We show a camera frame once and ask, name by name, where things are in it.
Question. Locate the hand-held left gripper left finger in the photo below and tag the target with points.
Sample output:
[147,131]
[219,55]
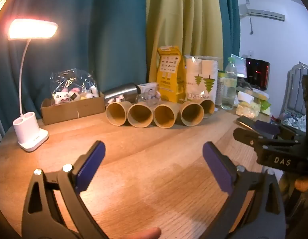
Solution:
[91,165]

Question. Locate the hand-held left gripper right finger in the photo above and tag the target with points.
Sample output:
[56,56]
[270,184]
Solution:
[217,171]

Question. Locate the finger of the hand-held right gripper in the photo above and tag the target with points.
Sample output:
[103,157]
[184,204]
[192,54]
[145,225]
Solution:
[267,129]
[246,137]

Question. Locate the brown paper cup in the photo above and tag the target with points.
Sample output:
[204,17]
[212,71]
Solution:
[140,115]
[116,113]
[208,107]
[165,116]
[192,114]

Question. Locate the person's right hand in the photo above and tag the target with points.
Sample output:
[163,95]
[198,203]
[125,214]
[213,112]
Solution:
[303,183]

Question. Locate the person's left hand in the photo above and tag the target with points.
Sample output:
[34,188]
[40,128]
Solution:
[147,234]

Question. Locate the green packet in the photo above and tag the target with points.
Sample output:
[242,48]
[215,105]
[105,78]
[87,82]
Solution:
[264,104]

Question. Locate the patterned cloth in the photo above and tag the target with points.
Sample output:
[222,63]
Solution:
[294,123]

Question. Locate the clear bag of snacks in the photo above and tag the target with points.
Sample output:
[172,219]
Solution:
[247,108]

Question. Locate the grey chair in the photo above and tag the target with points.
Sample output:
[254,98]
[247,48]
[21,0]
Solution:
[293,89]

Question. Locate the clear plastic water bottle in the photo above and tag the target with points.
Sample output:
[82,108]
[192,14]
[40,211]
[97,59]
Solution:
[229,87]

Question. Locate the green label bottle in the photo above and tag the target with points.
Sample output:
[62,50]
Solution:
[220,89]

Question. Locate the black computer case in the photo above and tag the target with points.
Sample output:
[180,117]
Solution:
[257,73]

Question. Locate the brown cardboard box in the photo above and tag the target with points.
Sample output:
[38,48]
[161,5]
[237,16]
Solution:
[69,110]

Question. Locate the white desk lamp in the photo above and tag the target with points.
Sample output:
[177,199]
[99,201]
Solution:
[31,134]

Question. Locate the computer monitor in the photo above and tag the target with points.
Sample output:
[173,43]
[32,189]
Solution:
[240,64]

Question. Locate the pack of white paper cups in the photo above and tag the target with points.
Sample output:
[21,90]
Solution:
[201,79]

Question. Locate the clear bag of plush toys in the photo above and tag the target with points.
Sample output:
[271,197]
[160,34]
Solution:
[66,93]

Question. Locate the stainless steel bottle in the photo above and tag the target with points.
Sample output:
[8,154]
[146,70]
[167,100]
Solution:
[121,90]

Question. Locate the small clear plastic toy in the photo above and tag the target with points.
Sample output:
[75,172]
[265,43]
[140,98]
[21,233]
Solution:
[149,99]

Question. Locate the small white box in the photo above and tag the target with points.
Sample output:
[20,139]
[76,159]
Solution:
[147,87]

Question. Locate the yellow paper bag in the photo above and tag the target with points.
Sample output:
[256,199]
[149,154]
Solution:
[170,77]

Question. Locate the white air conditioner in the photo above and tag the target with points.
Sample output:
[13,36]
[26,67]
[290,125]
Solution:
[263,12]

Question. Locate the narrow teal curtain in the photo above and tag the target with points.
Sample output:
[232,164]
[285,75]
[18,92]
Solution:
[230,17]

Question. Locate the yellow curtain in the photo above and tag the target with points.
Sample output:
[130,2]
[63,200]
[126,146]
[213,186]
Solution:
[183,17]

